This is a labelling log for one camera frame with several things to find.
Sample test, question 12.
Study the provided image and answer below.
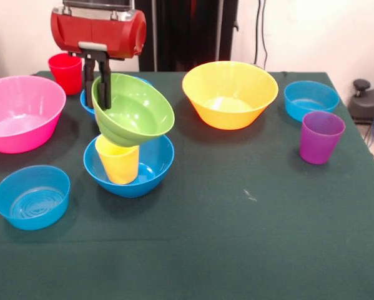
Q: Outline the green plastic bowl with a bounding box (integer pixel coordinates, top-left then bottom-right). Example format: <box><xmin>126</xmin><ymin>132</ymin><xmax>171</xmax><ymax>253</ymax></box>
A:
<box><xmin>91</xmin><ymin>72</ymin><xmax>175</xmax><ymax>148</ymax></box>

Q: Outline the red plastic cup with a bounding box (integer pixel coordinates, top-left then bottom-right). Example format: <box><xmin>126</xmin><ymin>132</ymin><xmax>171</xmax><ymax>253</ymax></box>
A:
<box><xmin>47</xmin><ymin>52</ymin><xmax>83</xmax><ymax>96</ymax></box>

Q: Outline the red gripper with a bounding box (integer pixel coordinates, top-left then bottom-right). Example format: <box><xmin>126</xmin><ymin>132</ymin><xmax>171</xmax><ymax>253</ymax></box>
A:
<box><xmin>50</xmin><ymin>9</ymin><xmax>147</xmax><ymax>110</ymax></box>

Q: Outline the black wall cable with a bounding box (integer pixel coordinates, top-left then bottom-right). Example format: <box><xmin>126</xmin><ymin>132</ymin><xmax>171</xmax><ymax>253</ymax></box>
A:
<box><xmin>253</xmin><ymin>0</ymin><xmax>268</xmax><ymax>69</ymax></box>

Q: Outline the dark green table cloth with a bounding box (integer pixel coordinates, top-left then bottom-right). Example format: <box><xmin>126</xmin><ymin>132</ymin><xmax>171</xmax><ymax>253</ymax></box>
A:
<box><xmin>0</xmin><ymin>70</ymin><xmax>374</xmax><ymax>300</ymax></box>

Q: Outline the blue plastic bowl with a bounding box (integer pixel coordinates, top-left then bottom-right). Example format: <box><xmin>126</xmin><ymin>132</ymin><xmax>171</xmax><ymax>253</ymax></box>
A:
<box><xmin>80</xmin><ymin>76</ymin><xmax>153</xmax><ymax>123</ymax></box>
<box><xmin>83</xmin><ymin>133</ymin><xmax>175</xmax><ymax>199</ymax></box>

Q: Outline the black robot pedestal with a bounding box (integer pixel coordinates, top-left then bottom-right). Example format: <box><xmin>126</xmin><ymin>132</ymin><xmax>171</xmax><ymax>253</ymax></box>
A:
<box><xmin>133</xmin><ymin>0</ymin><xmax>239</xmax><ymax>73</ymax></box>

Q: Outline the purple plastic cup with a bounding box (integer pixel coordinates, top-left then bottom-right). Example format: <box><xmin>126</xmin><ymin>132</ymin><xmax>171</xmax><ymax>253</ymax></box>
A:
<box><xmin>299</xmin><ymin>111</ymin><xmax>347</xmax><ymax>166</ymax></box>

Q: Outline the large pink plastic bowl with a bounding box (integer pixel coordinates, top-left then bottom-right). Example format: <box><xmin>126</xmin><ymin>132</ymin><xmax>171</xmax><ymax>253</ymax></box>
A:
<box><xmin>0</xmin><ymin>74</ymin><xmax>67</xmax><ymax>154</ymax></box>

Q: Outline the translucent blue shallow bowl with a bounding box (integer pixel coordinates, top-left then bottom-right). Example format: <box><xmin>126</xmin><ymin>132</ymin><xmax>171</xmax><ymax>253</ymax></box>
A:
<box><xmin>0</xmin><ymin>164</ymin><xmax>71</xmax><ymax>231</ymax></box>
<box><xmin>283</xmin><ymin>80</ymin><xmax>340</xmax><ymax>123</ymax></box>

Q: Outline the yellow plastic cup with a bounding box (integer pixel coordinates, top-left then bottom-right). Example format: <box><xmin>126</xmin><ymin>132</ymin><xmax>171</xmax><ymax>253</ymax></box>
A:
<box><xmin>94</xmin><ymin>136</ymin><xmax>140</xmax><ymax>185</ymax></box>

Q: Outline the large orange plastic bowl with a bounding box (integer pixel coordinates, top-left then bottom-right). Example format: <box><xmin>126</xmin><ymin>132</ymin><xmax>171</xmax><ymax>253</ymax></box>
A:
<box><xmin>182</xmin><ymin>61</ymin><xmax>280</xmax><ymax>131</ymax></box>

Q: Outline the dark grey clamp device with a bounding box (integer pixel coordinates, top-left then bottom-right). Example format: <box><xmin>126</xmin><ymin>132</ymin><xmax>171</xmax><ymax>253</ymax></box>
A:
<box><xmin>348</xmin><ymin>79</ymin><xmax>374</xmax><ymax>126</ymax></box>

